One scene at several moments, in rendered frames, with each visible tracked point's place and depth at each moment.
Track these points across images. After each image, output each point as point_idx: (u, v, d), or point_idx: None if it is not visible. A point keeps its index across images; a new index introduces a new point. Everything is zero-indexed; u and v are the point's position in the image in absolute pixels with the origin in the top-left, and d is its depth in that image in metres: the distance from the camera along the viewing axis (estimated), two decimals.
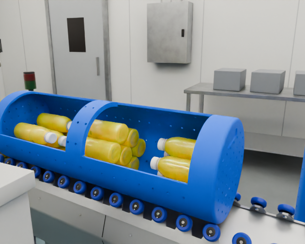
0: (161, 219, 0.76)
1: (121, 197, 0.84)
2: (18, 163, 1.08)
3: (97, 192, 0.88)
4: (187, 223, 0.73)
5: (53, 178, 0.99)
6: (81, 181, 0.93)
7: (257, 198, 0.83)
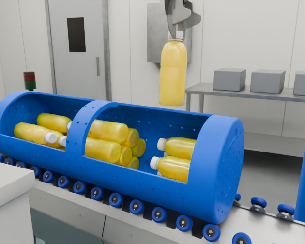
0: (161, 219, 0.76)
1: (121, 197, 0.84)
2: (18, 163, 1.08)
3: (97, 192, 0.88)
4: (187, 223, 0.73)
5: (53, 178, 0.99)
6: (81, 181, 0.93)
7: (257, 198, 0.83)
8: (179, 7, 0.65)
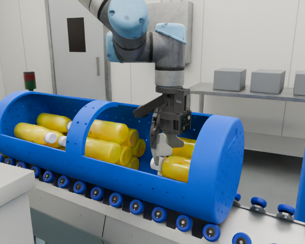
0: (161, 219, 0.76)
1: (121, 197, 0.84)
2: (18, 163, 1.08)
3: (97, 192, 0.88)
4: (187, 223, 0.73)
5: (53, 178, 0.99)
6: (81, 181, 0.93)
7: (257, 198, 0.83)
8: (163, 143, 0.73)
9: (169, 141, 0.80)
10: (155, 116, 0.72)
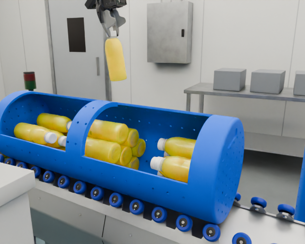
0: (161, 219, 0.76)
1: (121, 197, 0.84)
2: (18, 163, 1.08)
3: (97, 192, 0.88)
4: (187, 223, 0.73)
5: (53, 178, 0.99)
6: (81, 181, 0.93)
7: (257, 198, 0.83)
8: (108, 17, 1.00)
9: (115, 22, 1.06)
10: None
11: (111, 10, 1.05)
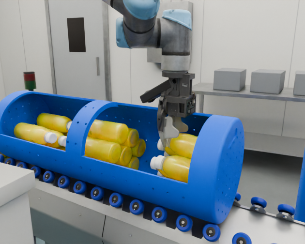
0: (161, 219, 0.76)
1: (121, 197, 0.84)
2: (18, 163, 1.08)
3: (97, 192, 0.88)
4: (187, 223, 0.73)
5: (53, 178, 0.99)
6: (81, 181, 0.93)
7: (257, 198, 0.83)
8: (170, 126, 0.77)
9: (174, 126, 0.83)
10: (162, 100, 0.76)
11: None
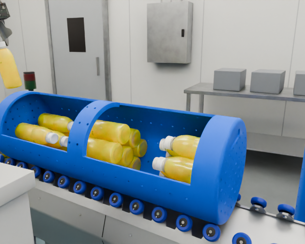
0: (159, 220, 0.76)
1: (121, 199, 0.84)
2: (19, 162, 1.08)
3: (97, 192, 0.88)
4: (186, 225, 0.73)
5: (53, 180, 0.99)
6: (82, 182, 0.92)
7: (257, 198, 0.83)
8: None
9: (3, 32, 1.12)
10: None
11: None
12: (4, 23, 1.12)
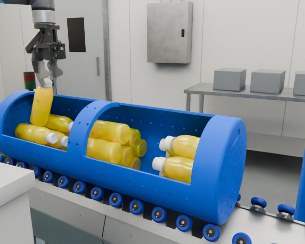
0: (159, 220, 0.76)
1: (121, 199, 0.84)
2: (19, 162, 1.08)
3: (97, 192, 0.88)
4: (186, 225, 0.73)
5: (53, 180, 0.99)
6: (82, 182, 0.92)
7: (257, 198, 0.83)
8: (42, 68, 0.98)
9: (53, 71, 1.04)
10: (34, 47, 0.96)
11: None
12: (56, 62, 1.05)
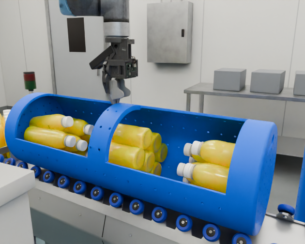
0: (160, 207, 0.78)
1: (111, 194, 0.86)
2: None
3: (95, 191, 0.89)
4: (181, 218, 0.74)
5: (49, 171, 1.02)
6: (73, 188, 0.93)
7: None
8: (115, 88, 0.86)
9: None
10: (105, 64, 0.84)
11: None
12: None
